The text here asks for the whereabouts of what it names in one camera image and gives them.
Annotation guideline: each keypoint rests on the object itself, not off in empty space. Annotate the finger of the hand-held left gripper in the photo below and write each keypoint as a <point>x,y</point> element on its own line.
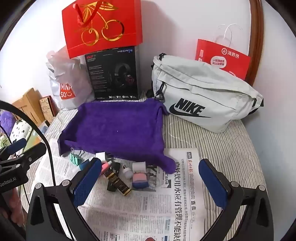
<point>34,153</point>
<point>17,144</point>

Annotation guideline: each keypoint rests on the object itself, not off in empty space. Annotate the pink tube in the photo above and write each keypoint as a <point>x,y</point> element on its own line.
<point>105,167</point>

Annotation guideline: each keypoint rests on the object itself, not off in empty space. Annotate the clear plastic cap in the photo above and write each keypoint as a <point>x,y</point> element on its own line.
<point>156,182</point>

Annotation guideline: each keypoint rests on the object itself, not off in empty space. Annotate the grey waist bag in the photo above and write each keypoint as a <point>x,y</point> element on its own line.
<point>196,88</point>

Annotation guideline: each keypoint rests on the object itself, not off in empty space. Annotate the green binder clip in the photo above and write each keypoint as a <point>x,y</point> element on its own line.
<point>75,158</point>

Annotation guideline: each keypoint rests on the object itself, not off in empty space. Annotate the cardboard box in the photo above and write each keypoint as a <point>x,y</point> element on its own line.
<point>27,104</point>

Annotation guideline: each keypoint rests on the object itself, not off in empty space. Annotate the brown printed box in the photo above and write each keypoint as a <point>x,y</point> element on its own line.
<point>47,107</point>

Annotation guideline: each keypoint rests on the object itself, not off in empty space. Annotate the white plug adapter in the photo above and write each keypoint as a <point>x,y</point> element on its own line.
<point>101,155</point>

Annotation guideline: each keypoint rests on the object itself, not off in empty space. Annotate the white rounded case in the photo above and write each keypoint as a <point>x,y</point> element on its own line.
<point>138,166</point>

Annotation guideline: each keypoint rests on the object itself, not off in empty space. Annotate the black headphone box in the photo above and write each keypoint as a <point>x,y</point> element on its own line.
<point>111,74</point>

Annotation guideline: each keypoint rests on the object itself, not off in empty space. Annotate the purple towel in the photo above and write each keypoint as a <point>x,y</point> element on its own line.
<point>115,129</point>

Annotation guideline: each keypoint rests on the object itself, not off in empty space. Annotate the red gift bag gold cherries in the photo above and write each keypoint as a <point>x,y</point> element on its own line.
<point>104,23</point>

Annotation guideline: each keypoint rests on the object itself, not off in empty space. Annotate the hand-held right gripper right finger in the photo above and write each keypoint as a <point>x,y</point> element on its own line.
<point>214,183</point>

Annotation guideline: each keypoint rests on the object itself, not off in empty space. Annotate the person's left hand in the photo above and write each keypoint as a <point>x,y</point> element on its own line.
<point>13,206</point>

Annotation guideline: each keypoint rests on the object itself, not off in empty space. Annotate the white spotted plush toy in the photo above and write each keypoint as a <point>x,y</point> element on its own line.
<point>19,132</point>

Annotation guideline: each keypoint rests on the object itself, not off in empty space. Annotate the pink and blue eraser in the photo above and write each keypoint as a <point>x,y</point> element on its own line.
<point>140,180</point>

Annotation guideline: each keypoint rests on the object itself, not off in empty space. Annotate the small white bottle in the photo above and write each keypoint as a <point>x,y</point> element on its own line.
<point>127,172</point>

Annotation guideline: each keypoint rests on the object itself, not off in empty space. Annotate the brown wooden frame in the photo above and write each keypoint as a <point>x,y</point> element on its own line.
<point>256,34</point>

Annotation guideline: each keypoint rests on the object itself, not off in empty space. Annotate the purple plush toy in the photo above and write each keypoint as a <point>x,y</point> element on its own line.
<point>5,121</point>

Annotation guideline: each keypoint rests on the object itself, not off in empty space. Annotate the white plastic shopping bag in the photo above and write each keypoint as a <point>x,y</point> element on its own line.
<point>67,76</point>

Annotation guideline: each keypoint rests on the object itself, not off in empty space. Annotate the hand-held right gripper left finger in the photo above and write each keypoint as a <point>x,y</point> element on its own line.
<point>86,182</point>

